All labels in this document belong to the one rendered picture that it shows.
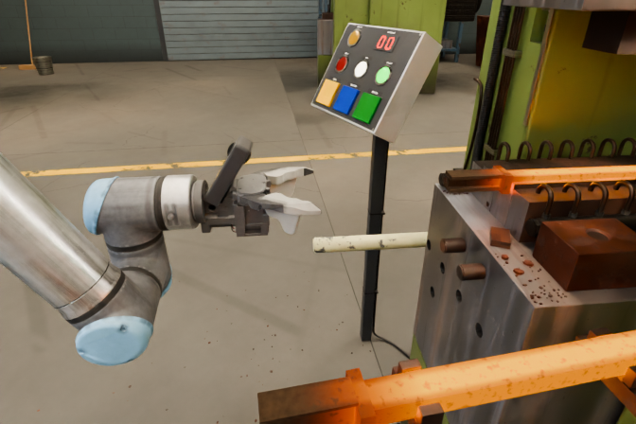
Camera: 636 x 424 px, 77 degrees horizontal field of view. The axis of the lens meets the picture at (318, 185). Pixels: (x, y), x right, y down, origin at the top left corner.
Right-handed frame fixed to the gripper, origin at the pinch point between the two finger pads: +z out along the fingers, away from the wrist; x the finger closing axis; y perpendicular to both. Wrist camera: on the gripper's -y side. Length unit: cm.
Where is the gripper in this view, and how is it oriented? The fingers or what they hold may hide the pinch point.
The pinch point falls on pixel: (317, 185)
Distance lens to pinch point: 66.6
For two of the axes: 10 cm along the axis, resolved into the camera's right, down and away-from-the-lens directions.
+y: 0.0, 9.0, 4.4
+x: 0.9, 4.4, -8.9
